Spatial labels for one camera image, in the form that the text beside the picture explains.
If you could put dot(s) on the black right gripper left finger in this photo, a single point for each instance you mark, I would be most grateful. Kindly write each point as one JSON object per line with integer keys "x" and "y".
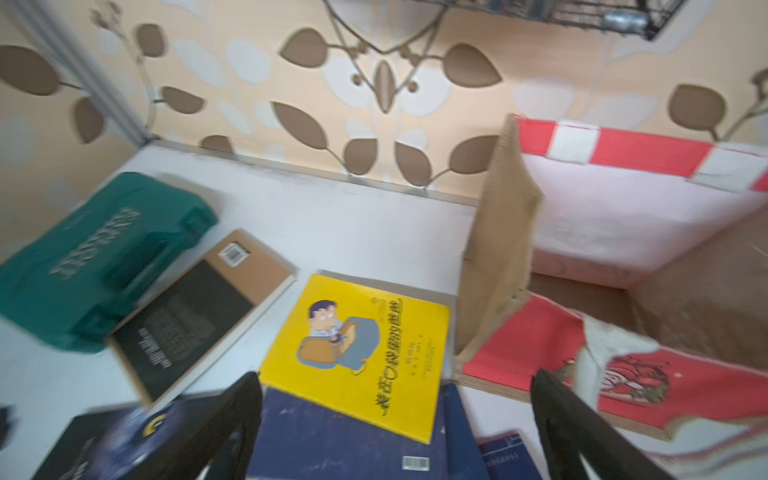
{"x": 222, "y": 438}

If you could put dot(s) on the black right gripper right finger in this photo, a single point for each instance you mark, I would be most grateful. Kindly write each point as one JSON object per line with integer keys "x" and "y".
{"x": 574, "y": 436}

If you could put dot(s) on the black and white large book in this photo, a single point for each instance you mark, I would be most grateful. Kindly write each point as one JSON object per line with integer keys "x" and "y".
{"x": 109, "y": 444}

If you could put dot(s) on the yellow cartoon man book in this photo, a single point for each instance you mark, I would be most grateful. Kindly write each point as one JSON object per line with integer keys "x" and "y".
{"x": 372, "y": 354}

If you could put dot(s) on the red and burlap canvas bag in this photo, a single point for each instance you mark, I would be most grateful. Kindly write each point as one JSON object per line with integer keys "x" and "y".
{"x": 657, "y": 241}

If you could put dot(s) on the navy book under yellow book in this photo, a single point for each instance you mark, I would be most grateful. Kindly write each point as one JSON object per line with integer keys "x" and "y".
{"x": 298, "y": 439}

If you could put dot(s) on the navy book with yellow label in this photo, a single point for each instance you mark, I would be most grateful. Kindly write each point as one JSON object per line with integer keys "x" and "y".
{"x": 506, "y": 457}

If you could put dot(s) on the brown and black book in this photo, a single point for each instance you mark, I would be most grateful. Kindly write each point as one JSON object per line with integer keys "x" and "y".
{"x": 165, "y": 346}

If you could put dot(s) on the green plastic tool case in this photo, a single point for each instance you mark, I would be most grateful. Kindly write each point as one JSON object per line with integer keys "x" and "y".
{"x": 75, "y": 284}

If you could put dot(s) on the black wire basket back wall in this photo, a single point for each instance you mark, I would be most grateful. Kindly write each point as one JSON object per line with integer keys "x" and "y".
{"x": 642, "y": 18}

